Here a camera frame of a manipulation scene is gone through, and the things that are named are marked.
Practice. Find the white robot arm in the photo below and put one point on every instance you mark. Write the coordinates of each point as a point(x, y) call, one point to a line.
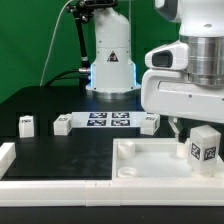
point(113, 73)

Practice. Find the white square table top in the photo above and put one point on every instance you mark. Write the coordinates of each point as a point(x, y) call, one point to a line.
point(155, 161)

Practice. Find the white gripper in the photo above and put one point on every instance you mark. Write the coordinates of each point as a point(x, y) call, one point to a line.
point(169, 93)

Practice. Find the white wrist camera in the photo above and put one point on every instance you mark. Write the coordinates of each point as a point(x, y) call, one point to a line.
point(171, 57)

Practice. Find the white marker sheet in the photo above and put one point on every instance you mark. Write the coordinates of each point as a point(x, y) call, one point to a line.
point(119, 119)

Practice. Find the white U-shaped fence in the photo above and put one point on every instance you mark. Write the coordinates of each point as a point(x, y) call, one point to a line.
point(99, 192)

